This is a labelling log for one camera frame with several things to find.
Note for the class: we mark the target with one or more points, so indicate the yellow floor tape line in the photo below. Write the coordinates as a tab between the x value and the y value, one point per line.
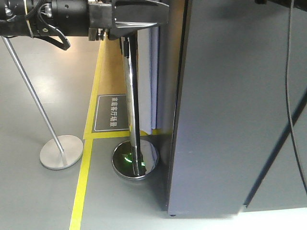
103	200

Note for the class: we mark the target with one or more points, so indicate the white pillar corner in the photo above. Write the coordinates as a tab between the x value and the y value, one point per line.
148	44

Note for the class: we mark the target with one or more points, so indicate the grey floor label sign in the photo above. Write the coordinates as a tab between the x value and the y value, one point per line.
110	113

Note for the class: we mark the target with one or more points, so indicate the chrome fridge door handle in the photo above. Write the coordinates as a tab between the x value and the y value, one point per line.
134	159

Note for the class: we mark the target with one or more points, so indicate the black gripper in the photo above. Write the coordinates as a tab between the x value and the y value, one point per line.
120	18

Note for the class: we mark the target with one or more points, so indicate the silver floor stand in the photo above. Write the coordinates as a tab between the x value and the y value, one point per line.
60	152

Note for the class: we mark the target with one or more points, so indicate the white fridge door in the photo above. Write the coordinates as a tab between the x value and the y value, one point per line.
232	149

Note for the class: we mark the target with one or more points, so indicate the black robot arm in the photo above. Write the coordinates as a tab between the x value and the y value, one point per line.
55	20

